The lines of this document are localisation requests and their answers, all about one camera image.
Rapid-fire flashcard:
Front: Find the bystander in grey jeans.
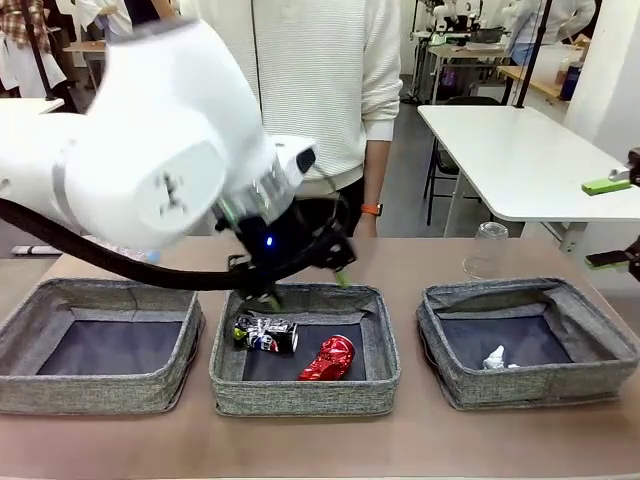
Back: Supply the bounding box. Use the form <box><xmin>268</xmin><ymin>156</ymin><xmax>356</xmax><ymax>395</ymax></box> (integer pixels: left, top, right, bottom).
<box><xmin>127</xmin><ymin>0</ymin><xmax>182</xmax><ymax>26</ymax></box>

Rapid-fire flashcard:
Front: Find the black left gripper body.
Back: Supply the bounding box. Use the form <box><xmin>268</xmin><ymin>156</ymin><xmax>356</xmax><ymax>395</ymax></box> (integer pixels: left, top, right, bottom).
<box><xmin>227</xmin><ymin>199</ymin><xmax>359</xmax><ymax>302</ymax></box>

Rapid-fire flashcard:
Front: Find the grey fabric basket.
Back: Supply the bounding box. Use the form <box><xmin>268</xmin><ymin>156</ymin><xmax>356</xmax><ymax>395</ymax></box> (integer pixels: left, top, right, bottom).
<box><xmin>208</xmin><ymin>282</ymin><xmax>402</xmax><ymax>419</ymax></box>
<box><xmin>415</xmin><ymin>277</ymin><xmax>640</xmax><ymax>412</ymax></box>
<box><xmin>0</xmin><ymin>277</ymin><xmax>206</xmax><ymax>416</ymax></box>

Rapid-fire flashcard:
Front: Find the crushed black can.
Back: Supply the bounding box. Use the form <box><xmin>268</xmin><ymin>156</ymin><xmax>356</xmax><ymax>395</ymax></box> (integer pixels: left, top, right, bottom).
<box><xmin>233</xmin><ymin>313</ymin><xmax>300</xmax><ymax>355</ymax></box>

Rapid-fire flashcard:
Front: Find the crushed red can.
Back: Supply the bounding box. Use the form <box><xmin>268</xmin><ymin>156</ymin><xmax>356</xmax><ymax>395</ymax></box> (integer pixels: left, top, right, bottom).
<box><xmin>297</xmin><ymin>334</ymin><xmax>357</xmax><ymax>382</ymax></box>

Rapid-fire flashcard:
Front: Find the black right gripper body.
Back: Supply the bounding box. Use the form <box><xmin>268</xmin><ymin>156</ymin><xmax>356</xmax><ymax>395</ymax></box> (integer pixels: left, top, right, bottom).
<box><xmin>624</xmin><ymin>147</ymin><xmax>640</xmax><ymax>280</ymax></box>

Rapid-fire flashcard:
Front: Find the bystander in plaid shirt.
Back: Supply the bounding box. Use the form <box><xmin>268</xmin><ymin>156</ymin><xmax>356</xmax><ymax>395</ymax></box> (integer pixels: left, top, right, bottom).
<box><xmin>0</xmin><ymin>0</ymin><xmax>71</xmax><ymax>100</ymax></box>

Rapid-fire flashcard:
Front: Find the white paper ball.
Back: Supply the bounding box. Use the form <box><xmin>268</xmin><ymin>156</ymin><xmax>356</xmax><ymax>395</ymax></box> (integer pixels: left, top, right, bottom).
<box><xmin>481</xmin><ymin>344</ymin><xmax>521</xmax><ymax>371</ymax></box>

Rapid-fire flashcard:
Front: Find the bystander in light shirt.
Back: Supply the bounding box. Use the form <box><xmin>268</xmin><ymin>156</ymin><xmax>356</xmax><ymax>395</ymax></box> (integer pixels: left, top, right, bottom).
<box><xmin>77</xmin><ymin>0</ymin><xmax>134</xmax><ymax>45</ymax></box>

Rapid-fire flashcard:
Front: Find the person's left forearm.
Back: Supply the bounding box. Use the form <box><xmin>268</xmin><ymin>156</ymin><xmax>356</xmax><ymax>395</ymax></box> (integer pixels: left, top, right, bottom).
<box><xmin>363</xmin><ymin>139</ymin><xmax>392</xmax><ymax>206</ymax></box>

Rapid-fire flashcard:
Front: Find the clear bottle pink label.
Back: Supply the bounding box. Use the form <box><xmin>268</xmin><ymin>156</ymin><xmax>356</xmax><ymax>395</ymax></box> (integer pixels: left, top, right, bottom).
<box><xmin>113</xmin><ymin>246</ymin><xmax>162</xmax><ymax>265</ymax></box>

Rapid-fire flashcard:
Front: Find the dark blue bottle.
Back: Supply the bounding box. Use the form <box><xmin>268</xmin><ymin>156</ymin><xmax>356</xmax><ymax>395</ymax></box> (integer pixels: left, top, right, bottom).
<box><xmin>559</xmin><ymin>59</ymin><xmax>584</xmax><ymax>102</ymax></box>

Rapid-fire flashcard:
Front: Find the black stand pole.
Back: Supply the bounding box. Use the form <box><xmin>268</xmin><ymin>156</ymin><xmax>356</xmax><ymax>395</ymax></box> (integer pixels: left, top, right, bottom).
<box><xmin>22</xmin><ymin>0</ymin><xmax>61</xmax><ymax>114</ymax></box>
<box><xmin>514</xmin><ymin>0</ymin><xmax>554</xmax><ymax>110</ymax></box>

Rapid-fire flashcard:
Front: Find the bystander in pale blue top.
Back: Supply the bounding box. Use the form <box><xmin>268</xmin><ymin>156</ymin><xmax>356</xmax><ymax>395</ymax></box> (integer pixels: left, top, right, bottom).
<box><xmin>509</xmin><ymin>0</ymin><xmax>599</xmax><ymax>67</ymax></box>

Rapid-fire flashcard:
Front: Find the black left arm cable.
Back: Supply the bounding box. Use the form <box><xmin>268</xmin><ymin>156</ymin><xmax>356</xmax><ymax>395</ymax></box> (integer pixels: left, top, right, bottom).
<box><xmin>0</xmin><ymin>197</ymin><xmax>357</xmax><ymax>292</ymax></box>

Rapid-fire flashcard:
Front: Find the person in white sweater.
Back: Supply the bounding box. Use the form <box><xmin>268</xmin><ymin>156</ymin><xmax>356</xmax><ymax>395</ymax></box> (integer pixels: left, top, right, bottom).
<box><xmin>179</xmin><ymin>0</ymin><xmax>404</xmax><ymax>239</ymax></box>

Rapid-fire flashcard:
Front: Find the white table with legs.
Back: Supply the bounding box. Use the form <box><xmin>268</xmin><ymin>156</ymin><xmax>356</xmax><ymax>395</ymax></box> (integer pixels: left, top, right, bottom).
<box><xmin>0</xmin><ymin>97</ymin><xmax>66</xmax><ymax>117</ymax></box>

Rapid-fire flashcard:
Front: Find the large white table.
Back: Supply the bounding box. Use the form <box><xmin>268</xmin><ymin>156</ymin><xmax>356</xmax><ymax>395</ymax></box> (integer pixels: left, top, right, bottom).
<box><xmin>417</xmin><ymin>103</ymin><xmax>640</xmax><ymax>254</ymax></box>

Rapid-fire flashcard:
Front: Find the clear plastic cup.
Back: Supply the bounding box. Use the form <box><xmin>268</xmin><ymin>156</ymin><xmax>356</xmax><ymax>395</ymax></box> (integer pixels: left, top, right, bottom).
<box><xmin>462</xmin><ymin>222</ymin><xmax>511</xmax><ymax>279</ymax></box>

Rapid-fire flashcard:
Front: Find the wooden top table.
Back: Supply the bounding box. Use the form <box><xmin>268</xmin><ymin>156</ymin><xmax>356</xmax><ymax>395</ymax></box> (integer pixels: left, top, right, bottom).
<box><xmin>499</xmin><ymin>64</ymin><xmax>571</xmax><ymax>107</ymax></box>

